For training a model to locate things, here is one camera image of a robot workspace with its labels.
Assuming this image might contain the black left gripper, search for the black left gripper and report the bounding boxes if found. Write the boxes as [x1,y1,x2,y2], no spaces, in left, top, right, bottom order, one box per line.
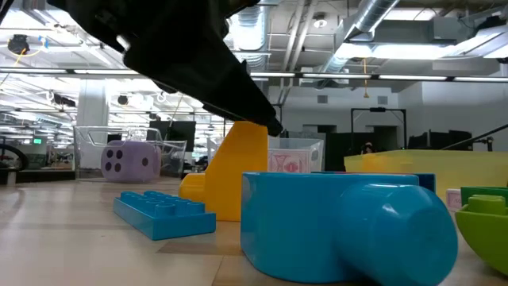
[46,0,284,137]

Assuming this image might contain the yellow single-stud block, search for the yellow single-stud block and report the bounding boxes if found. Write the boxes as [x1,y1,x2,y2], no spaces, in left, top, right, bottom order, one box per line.
[178,120,271,222]

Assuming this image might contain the pink card deck box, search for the pink card deck box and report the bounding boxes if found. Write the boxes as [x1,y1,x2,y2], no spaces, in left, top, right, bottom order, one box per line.
[268,148,315,174]

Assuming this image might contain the purple foam die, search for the purple foam die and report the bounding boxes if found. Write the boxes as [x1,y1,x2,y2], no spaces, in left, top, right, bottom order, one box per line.
[100,139,163,184]

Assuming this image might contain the big blue four-stud block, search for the big blue four-stud block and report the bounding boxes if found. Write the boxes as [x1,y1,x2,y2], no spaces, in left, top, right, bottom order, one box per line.
[356,171,437,194]

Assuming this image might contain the black background monitor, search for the black background monitor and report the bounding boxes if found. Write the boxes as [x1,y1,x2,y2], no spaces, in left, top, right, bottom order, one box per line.
[148,120,197,153]

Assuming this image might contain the clear plastic bin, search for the clear plastic bin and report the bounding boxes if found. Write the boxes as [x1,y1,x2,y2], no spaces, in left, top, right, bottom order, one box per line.
[206,137,325,176]
[73,125,188,183]

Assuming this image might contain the white column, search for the white column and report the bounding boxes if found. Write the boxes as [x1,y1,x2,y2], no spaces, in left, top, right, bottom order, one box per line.
[76,78,111,168]

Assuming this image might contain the long ceiling light bar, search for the long ceiling light bar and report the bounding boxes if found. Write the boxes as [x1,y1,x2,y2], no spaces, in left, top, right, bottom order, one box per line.
[0,67,508,83]

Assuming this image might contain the blue long flat brick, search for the blue long flat brick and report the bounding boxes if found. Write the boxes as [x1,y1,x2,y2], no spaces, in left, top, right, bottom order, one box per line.
[112,190,217,242]

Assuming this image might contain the blue single-stud block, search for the blue single-stud block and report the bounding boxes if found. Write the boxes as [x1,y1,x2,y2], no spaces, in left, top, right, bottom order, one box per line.
[240,171,460,286]

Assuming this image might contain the yellow translucent bin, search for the yellow translucent bin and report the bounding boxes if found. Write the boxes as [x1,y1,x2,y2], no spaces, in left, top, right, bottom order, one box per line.
[343,149,508,203]

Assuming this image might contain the purple-pink card deck box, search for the purple-pink card deck box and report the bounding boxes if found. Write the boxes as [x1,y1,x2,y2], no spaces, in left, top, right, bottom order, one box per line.
[445,187,464,212]

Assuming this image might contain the small dark green brick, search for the small dark green brick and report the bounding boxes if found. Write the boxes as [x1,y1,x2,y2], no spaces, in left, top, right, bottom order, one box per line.
[460,186,508,207]

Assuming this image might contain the lime green brick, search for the lime green brick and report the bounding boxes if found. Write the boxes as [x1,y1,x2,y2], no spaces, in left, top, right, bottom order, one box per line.
[454,194,508,277]

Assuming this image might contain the black gantry frame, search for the black gantry frame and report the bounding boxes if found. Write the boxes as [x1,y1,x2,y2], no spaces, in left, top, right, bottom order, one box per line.
[222,103,284,138]
[350,106,409,158]

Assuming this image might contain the silver spiral air duct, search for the silver spiral air duct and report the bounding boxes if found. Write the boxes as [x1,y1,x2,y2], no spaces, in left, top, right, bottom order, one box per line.
[233,0,271,138]

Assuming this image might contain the black metal table frame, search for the black metal table frame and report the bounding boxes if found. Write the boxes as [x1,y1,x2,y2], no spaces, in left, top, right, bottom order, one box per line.
[0,168,210,186]

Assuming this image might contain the black ceiling dome camera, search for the black ceiling dome camera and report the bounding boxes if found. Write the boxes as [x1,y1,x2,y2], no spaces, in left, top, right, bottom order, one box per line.
[6,33,32,56]

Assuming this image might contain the black curved hose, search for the black curved hose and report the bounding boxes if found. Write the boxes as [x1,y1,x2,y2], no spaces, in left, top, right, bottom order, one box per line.
[0,143,29,172]

